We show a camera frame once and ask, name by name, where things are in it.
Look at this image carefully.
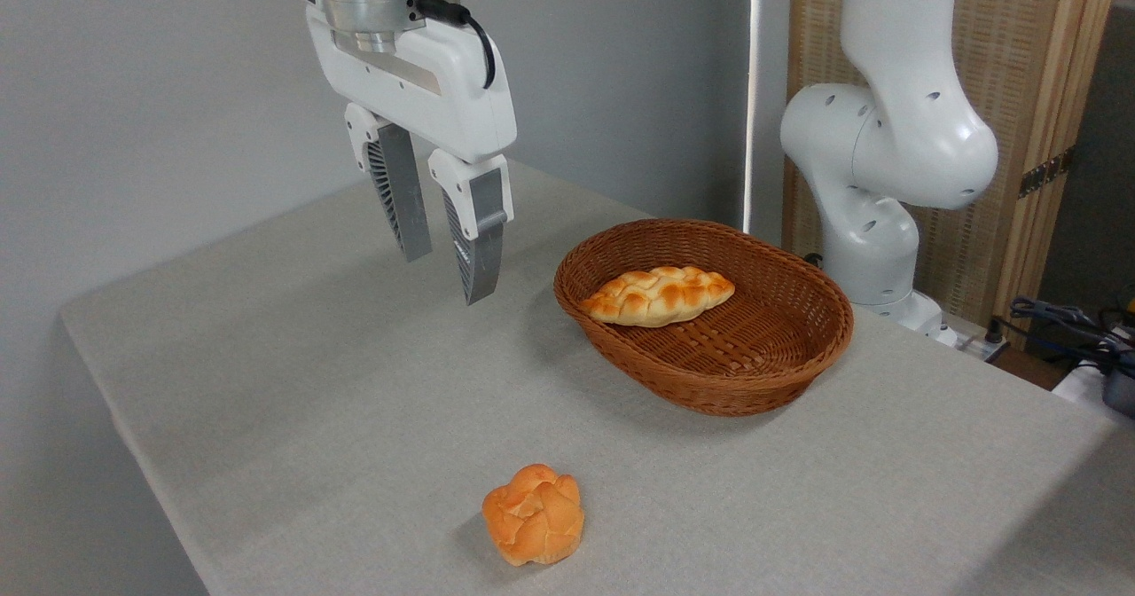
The white vertical pole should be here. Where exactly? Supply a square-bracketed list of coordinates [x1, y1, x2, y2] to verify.
[742, 0, 764, 234]

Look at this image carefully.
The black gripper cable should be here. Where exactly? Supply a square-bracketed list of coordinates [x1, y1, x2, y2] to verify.
[416, 0, 497, 90]

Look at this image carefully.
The grey tablecloth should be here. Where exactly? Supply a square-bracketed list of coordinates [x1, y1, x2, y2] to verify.
[59, 160, 1135, 596]

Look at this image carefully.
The metal screen hinge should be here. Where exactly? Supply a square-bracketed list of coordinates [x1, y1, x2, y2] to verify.
[1018, 146, 1076, 200]

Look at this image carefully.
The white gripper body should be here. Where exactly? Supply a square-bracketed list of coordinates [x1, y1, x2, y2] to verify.
[292, 0, 518, 165]

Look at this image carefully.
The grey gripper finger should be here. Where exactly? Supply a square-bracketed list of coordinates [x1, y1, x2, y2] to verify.
[428, 150, 514, 306]
[344, 103, 434, 263]

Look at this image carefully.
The dark cable bundle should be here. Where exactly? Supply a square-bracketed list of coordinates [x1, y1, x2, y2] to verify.
[991, 296, 1135, 377]

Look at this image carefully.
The brown wicker basket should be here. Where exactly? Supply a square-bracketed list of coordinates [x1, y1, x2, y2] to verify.
[554, 218, 855, 418]

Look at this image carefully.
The round knotted bread roll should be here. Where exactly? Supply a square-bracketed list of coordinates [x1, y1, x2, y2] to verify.
[481, 463, 586, 568]

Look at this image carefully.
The white power strip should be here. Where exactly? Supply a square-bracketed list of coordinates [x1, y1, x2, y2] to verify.
[953, 330, 1010, 363]

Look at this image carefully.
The long braided bread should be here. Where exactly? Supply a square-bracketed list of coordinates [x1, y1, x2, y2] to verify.
[581, 265, 736, 328]

